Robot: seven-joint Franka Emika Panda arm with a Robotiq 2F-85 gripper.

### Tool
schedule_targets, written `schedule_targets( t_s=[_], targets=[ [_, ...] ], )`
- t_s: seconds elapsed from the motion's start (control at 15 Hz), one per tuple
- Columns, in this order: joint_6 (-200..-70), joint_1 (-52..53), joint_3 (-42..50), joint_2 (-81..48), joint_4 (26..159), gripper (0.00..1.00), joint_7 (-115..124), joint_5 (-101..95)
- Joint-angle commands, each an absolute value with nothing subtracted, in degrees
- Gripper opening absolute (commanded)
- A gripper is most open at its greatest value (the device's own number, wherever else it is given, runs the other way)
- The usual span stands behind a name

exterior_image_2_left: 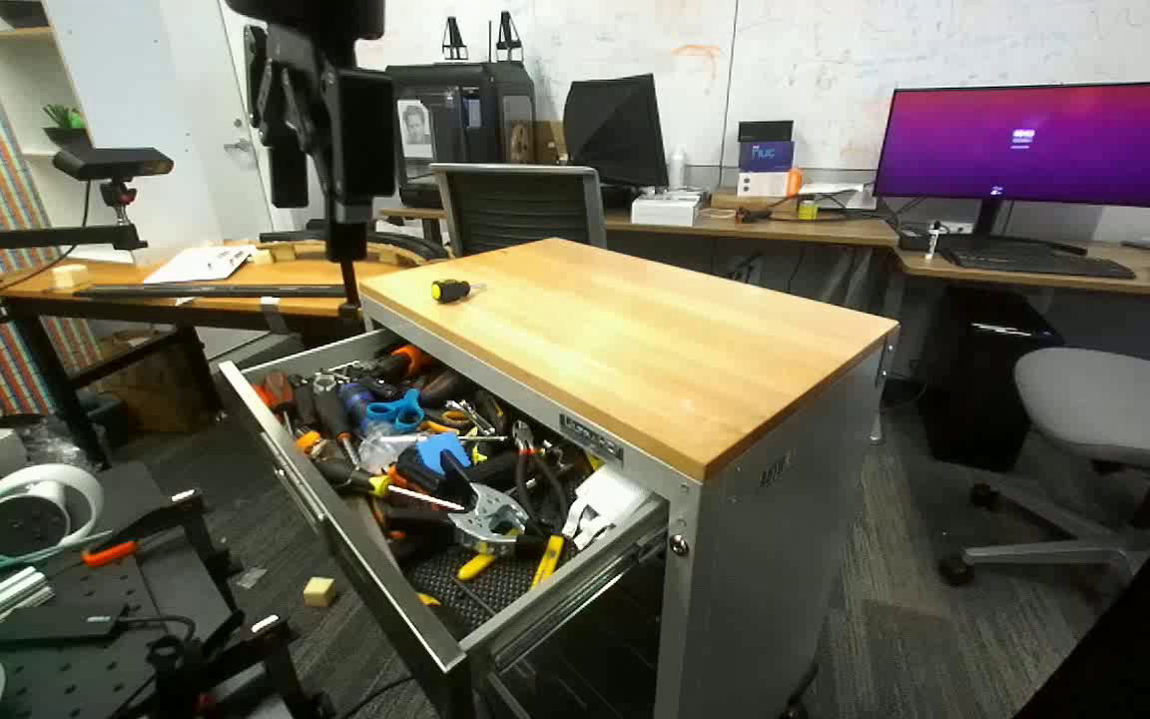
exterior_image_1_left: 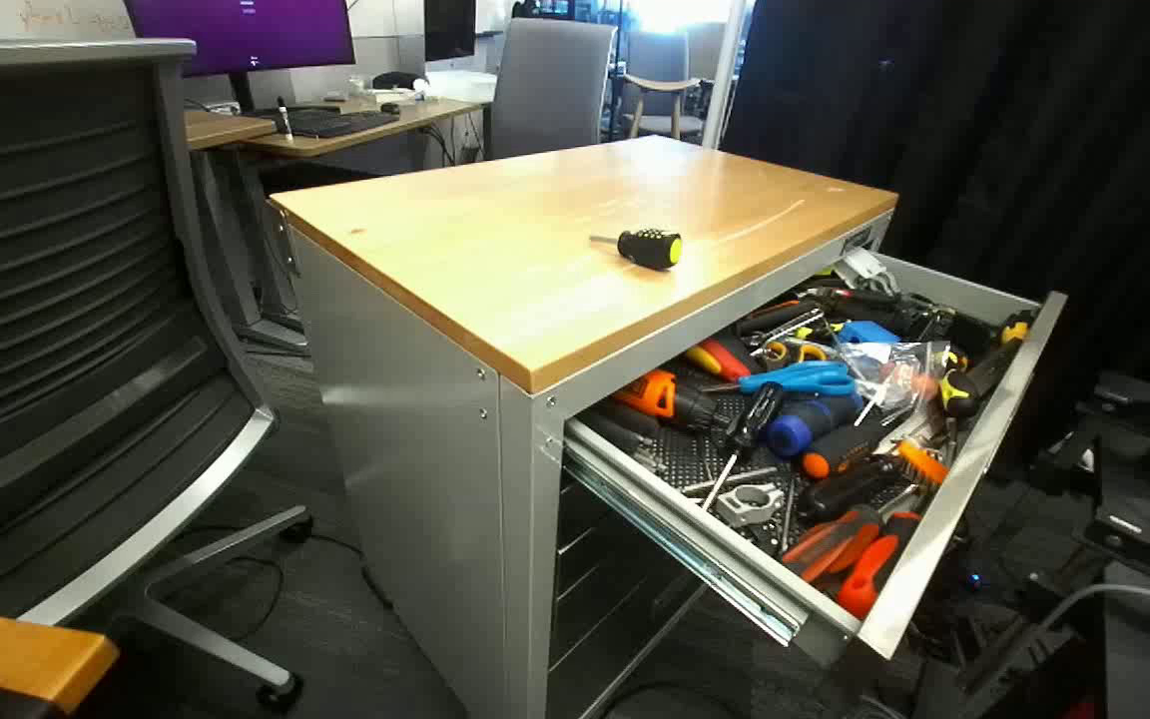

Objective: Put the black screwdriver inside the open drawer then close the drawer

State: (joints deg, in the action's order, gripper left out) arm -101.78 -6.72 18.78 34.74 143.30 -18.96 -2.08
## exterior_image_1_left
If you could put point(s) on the black yellow stubby screwdriver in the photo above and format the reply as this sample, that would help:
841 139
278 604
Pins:
648 251

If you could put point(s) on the grey metal tool drawer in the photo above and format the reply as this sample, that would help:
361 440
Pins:
965 488

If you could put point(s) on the black screwdriver orange collar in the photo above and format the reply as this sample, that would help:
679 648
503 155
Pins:
849 452

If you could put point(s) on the orange utility cutter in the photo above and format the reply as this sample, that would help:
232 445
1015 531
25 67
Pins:
652 397

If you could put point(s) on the grey tool cabinet wooden top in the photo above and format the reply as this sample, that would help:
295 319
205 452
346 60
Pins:
402 440

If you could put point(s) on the silver metal nuts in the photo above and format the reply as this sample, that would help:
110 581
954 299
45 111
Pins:
752 504

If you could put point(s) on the grey upholstered office chair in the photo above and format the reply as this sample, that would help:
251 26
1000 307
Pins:
554 82

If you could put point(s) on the wooden office desk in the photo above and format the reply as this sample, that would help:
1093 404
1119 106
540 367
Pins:
389 127
222 130

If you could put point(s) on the clear bag of screws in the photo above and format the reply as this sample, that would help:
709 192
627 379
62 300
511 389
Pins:
896 367

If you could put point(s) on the black keyboard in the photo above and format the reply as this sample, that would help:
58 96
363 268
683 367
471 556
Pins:
337 122

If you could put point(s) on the black monitor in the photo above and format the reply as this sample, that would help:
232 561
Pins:
447 26

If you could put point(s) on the orange stubby tool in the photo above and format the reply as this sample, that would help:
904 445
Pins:
922 463

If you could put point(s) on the yellow black striped tool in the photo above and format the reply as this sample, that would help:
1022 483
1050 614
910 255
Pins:
976 373

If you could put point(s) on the black curtain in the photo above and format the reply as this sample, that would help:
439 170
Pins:
976 122

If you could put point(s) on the purple screen monitor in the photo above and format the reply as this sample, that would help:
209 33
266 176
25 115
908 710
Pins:
239 31

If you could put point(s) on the black mesh office chair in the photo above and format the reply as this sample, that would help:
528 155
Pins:
58 266

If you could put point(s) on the wooden table black legs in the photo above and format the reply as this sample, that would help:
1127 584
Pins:
9 657

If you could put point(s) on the wooden frame armchair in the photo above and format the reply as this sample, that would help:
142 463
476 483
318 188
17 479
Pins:
664 91

